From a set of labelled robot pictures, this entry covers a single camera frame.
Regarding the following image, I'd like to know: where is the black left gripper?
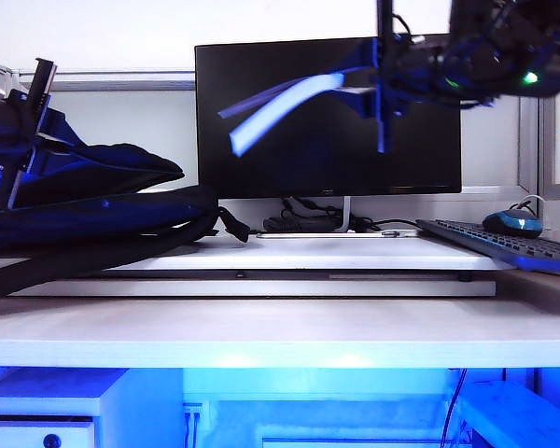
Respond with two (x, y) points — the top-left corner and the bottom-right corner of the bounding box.
(0, 58), (78, 209)

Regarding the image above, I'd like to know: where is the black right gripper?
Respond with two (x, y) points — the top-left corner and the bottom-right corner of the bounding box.
(336, 0), (455, 153)

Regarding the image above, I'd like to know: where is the white paperback book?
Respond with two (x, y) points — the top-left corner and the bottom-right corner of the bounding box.
(217, 72), (379, 156)

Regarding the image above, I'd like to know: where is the dark blue backpack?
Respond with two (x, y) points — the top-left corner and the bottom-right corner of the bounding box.
(0, 105), (252, 304)

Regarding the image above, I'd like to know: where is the white desk riser platform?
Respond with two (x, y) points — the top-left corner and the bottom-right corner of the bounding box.
(0, 234), (515, 300)

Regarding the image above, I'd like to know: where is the white box under desk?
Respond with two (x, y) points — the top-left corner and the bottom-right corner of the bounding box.
(456, 380), (560, 448)

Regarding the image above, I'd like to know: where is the grey back partition panel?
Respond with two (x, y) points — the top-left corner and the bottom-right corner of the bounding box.
(18, 68), (542, 198)

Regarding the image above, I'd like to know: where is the black computer monitor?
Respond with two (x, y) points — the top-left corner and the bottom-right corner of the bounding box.
(194, 34), (463, 200)

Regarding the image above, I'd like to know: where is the white monitor stand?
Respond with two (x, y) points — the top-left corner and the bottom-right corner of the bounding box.
(256, 195), (422, 240)

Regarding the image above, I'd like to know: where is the black power adapter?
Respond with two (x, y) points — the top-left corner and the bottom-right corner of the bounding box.
(262, 216), (338, 233)

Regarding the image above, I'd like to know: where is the blue and black mouse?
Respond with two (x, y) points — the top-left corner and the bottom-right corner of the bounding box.
(482, 208), (544, 241)

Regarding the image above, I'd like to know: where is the black and blue keyboard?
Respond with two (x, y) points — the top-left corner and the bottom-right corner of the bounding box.
(414, 218), (560, 276)

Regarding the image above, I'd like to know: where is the white drawer cabinet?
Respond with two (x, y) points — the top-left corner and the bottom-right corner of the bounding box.
(0, 367), (184, 448)

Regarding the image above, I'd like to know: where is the black monitor cable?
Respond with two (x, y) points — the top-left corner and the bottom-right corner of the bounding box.
(279, 196), (422, 234)

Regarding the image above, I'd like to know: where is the grey side partition with cable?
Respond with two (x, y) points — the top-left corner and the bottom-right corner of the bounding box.
(539, 91), (560, 203)

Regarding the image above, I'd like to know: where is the mouse cable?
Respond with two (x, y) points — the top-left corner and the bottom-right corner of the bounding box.
(508, 195), (547, 217)

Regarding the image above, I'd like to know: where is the dark cable under desk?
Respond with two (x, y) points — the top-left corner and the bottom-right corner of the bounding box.
(440, 368), (469, 448)

